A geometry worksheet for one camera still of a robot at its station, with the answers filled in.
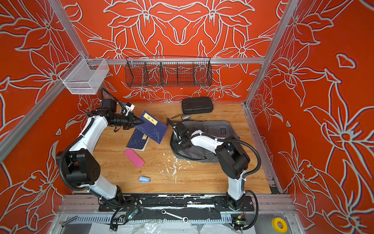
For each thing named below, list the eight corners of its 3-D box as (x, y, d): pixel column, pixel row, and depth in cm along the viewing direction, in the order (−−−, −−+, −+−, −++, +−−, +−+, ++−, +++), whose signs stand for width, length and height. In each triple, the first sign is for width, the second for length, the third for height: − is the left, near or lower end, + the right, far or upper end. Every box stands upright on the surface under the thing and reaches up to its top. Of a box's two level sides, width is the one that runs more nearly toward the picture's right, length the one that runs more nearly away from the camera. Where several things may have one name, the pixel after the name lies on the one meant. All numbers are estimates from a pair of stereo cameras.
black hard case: (181, 114, 113) (181, 110, 109) (182, 100, 124) (182, 95, 119) (212, 114, 113) (213, 109, 109) (210, 100, 123) (211, 95, 119)
